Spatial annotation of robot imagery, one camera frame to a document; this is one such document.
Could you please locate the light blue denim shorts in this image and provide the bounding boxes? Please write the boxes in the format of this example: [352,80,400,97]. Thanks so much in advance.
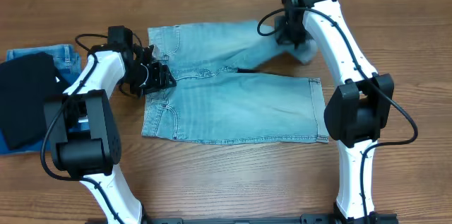
[141,20,328,145]

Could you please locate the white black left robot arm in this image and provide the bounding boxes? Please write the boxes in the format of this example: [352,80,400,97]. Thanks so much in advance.
[40,25,177,223]

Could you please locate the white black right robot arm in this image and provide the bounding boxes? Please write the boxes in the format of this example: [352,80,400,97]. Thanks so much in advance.
[276,0,398,223]

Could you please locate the folded blue jeans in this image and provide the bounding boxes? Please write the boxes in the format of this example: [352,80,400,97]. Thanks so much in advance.
[6,44,81,75]

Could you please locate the black folded garment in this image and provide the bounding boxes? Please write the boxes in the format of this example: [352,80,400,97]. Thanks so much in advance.
[1,52,69,150]

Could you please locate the dark blue folded garment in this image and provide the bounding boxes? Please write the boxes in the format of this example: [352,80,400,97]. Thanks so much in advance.
[1,72,81,155]

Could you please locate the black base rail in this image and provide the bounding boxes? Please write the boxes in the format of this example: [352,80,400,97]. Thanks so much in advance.
[144,214,399,224]

